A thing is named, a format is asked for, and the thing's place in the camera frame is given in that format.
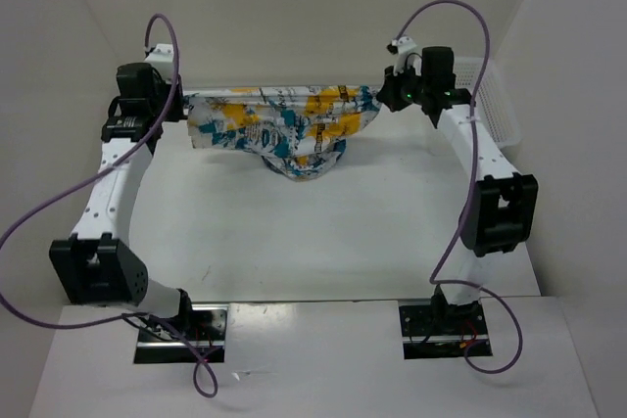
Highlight patterned white teal yellow shorts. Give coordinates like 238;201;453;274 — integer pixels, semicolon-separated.
185;85;382;181

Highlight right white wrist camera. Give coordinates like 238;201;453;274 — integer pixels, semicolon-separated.
386;35;420;75

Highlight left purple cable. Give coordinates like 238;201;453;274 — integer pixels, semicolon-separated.
0;13;221;398

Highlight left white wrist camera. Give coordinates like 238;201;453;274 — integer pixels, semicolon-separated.
144;43;174;83

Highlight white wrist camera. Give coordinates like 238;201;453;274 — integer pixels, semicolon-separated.
386;35;420;75
144;43;174;83

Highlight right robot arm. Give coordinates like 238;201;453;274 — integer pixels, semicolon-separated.
376;36;538;333

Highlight white plastic basket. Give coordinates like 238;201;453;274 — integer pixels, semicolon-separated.
454;57;521;149

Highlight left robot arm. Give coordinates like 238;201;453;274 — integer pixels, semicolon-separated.
49;60;196;340

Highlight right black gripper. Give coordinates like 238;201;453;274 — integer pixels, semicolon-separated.
376;60;429;113

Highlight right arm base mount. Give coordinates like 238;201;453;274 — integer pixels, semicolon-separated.
398;300;493;360

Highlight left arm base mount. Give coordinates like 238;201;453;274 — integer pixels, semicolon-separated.
133;303;229;364

